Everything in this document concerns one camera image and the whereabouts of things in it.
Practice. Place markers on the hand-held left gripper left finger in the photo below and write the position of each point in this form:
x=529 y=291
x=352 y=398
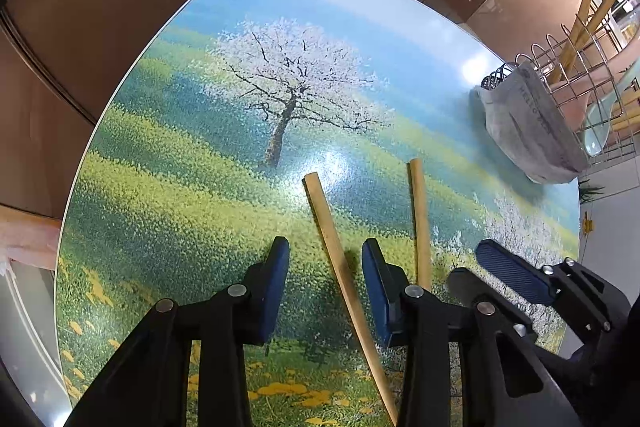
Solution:
x=272 y=292

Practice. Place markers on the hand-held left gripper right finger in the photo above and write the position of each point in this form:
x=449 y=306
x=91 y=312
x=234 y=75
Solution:
x=377 y=292

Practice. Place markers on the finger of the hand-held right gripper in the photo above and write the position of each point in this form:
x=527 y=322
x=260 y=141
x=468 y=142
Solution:
x=510 y=269
x=545 y=342

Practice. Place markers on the light blue ceramic spoon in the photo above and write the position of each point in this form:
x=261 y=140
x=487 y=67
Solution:
x=597 y=132

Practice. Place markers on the pink ceramic spoon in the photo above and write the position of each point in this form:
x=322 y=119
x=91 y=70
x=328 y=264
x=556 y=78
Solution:
x=575 y=99

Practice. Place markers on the green potted plant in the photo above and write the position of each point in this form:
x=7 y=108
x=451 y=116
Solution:
x=591 y=191

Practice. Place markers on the grey printed cloth bag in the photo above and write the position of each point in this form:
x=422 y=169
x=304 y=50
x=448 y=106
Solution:
x=530 y=127

